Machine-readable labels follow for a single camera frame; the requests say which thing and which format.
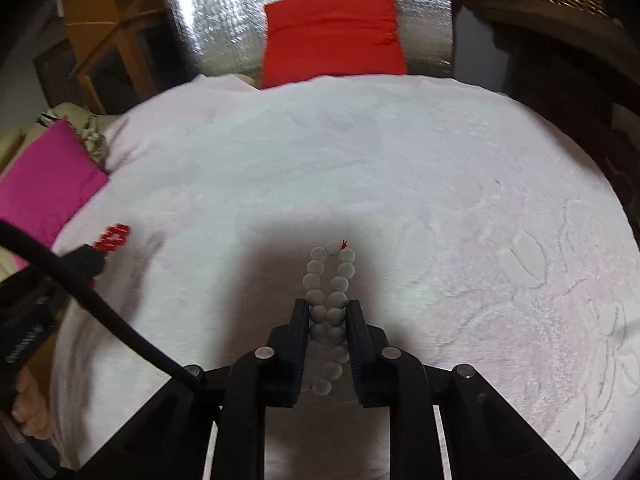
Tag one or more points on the pale pink blanket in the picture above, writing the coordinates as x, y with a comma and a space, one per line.
400, 160

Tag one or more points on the patterned cloth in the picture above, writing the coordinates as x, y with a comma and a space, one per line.
93, 135

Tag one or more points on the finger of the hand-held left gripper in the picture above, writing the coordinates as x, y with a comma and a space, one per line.
87, 260

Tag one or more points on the wooden shelf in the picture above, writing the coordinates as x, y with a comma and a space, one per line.
550, 16

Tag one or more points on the person's left hand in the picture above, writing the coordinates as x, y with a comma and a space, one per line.
33, 410

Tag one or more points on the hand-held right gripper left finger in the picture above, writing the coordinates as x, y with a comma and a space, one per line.
300, 352

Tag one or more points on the magenta cushion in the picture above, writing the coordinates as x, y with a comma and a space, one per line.
45, 185

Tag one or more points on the silver insulation foil sheet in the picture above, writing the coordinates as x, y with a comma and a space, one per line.
215, 10

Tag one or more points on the red cushion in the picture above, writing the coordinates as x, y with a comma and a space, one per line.
332, 35

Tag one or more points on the wooden table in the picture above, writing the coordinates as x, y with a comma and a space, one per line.
125, 50

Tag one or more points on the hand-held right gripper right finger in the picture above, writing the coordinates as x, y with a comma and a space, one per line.
361, 352

